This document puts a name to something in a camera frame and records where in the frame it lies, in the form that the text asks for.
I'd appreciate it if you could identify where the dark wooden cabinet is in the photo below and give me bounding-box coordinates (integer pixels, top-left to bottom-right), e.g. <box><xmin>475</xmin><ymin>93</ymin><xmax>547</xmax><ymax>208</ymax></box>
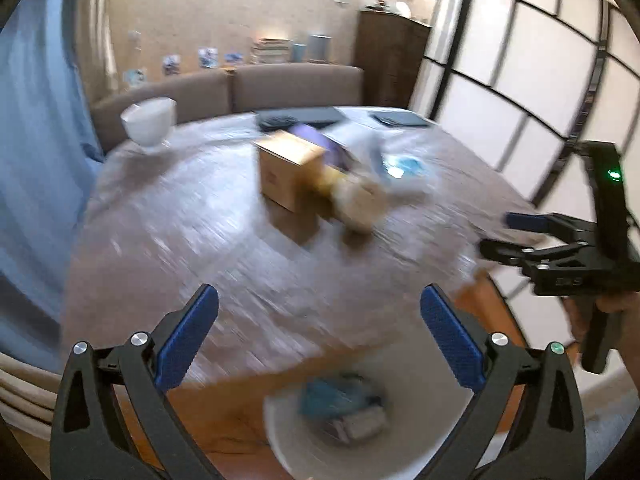
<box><xmin>359</xmin><ymin>9</ymin><xmax>432</xmax><ymax>109</ymax></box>

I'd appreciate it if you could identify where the grey white packet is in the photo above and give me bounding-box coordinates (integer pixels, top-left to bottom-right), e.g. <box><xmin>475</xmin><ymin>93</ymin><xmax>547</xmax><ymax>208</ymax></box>
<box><xmin>330</xmin><ymin>407</ymin><xmax>391</xmax><ymax>443</ymax></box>

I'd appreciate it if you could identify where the large black phone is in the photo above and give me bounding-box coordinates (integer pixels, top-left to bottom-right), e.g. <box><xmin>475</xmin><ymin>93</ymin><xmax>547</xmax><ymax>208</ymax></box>
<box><xmin>255</xmin><ymin>106</ymin><xmax>346</xmax><ymax>131</ymax></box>

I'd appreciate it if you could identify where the purple bubble wrap packet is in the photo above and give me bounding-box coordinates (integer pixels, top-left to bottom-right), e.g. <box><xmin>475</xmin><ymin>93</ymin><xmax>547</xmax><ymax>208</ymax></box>
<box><xmin>292</xmin><ymin>122</ymin><xmax>361</xmax><ymax>171</ymax></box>

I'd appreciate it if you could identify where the blue curtain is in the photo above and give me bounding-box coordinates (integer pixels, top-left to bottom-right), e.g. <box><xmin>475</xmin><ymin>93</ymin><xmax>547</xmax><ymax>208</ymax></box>
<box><xmin>0</xmin><ymin>0</ymin><xmax>106</xmax><ymax>366</ymax></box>

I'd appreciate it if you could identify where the beige wrapper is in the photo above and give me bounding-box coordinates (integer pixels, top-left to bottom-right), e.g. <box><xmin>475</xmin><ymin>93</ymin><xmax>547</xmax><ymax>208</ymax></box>
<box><xmin>320</xmin><ymin>167</ymin><xmax>391</xmax><ymax>233</ymax></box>

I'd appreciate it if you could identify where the brown sofa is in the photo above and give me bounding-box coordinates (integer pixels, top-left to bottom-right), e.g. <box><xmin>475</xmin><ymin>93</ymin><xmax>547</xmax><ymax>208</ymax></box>
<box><xmin>90</xmin><ymin>64</ymin><xmax>365</xmax><ymax>151</ymax></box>

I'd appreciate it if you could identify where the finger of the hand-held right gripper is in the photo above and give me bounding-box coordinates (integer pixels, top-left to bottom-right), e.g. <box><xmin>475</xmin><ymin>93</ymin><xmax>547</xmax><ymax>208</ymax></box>
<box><xmin>505</xmin><ymin>212</ymin><xmax>596</xmax><ymax>241</ymax></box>
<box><xmin>479</xmin><ymin>239</ymin><xmax>593</xmax><ymax>273</ymax></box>

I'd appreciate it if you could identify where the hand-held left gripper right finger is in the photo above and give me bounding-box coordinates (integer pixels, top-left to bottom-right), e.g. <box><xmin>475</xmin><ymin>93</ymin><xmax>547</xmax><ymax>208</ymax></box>
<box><xmin>420</xmin><ymin>283</ymin><xmax>587</xmax><ymax>480</ymax></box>

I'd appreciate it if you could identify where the large grey cylinder speaker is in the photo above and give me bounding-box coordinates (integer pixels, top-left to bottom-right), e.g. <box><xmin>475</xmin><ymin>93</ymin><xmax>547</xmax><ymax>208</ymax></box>
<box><xmin>310</xmin><ymin>34</ymin><xmax>333</xmax><ymax>63</ymax></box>

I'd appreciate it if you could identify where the white footed ceramic bowl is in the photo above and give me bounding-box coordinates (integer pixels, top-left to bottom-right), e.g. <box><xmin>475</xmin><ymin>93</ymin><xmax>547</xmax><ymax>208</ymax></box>
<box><xmin>120</xmin><ymin>97</ymin><xmax>178</xmax><ymax>153</ymax></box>

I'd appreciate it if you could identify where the white waste bin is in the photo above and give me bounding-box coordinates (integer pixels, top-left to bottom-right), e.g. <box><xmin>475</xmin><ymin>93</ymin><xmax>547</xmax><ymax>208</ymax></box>
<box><xmin>262</xmin><ymin>360</ymin><xmax>481</xmax><ymax>480</ymax></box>

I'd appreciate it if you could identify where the white black-framed sliding screen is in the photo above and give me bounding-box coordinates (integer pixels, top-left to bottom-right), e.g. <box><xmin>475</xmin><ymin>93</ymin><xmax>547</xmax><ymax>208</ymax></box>
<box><xmin>407</xmin><ymin>0</ymin><xmax>640</xmax><ymax>321</ymax></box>

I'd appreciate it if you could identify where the blue wrapper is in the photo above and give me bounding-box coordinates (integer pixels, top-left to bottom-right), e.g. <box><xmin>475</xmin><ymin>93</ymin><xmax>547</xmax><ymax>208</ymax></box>
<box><xmin>300</xmin><ymin>372</ymin><xmax>386</xmax><ymax>418</ymax></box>

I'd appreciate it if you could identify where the brown carton box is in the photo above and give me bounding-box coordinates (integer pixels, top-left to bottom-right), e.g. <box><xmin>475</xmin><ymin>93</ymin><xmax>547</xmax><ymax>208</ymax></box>
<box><xmin>254</xmin><ymin>130</ymin><xmax>326</xmax><ymax>213</ymax></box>

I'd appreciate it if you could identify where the beige patterned cushion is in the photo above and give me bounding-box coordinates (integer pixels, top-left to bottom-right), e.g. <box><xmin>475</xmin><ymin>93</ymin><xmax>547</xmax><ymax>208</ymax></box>
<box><xmin>0</xmin><ymin>352</ymin><xmax>66</xmax><ymax>441</ymax></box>

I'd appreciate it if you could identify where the stack of books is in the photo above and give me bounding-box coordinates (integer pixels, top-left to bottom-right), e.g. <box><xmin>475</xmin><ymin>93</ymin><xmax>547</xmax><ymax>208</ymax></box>
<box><xmin>251</xmin><ymin>37</ymin><xmax>293</xmax><ymax>64</ymax></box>

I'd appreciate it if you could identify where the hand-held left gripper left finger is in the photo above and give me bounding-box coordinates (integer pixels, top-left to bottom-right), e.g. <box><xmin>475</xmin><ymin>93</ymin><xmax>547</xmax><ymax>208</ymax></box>
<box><xmin>50</xmin><ymin>283</ymin><xmax>221</xmax><ymax>480</ymax></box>

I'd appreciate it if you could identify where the person's right hand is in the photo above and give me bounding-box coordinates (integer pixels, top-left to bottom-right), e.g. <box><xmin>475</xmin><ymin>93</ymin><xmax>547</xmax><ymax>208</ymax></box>
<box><xmin>565</xmin><ymin>290</ymin><xmax>640</xmax><ymax>356</ymax></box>

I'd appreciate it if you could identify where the beige curtain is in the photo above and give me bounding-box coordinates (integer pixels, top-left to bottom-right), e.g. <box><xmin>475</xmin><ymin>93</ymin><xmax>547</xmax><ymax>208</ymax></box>
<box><xmin>75</xmin><ymin>0</ymin><xmax>121</xmax><ymax>96</ymax></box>

